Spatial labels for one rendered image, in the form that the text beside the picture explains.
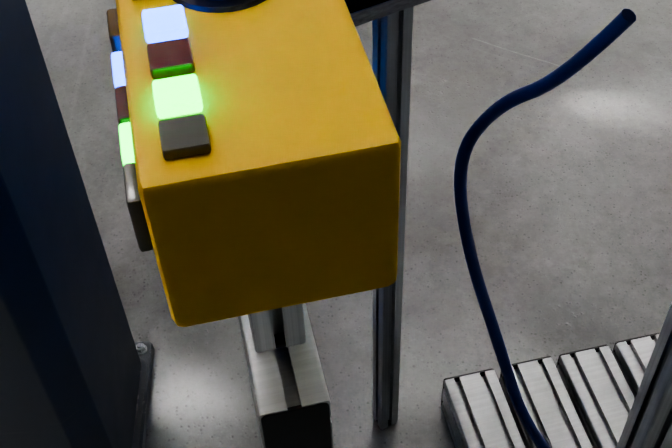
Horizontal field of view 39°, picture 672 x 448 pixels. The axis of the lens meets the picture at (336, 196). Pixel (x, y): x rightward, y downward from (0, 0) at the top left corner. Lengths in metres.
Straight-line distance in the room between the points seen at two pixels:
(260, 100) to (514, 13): 1.90
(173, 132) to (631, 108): 1.74
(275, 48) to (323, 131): 0.05
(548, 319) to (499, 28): 0.80
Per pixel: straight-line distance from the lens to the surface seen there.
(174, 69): 0.39
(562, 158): 1.91
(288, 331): 0.54
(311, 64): 0.39
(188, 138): 0.36
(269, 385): 0.54
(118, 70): 0.43
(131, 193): 0.37
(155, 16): 0.42
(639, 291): 1.72
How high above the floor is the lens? 1.32
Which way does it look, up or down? 47 degrees down
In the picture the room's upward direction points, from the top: 2 degrees counter-clockwise
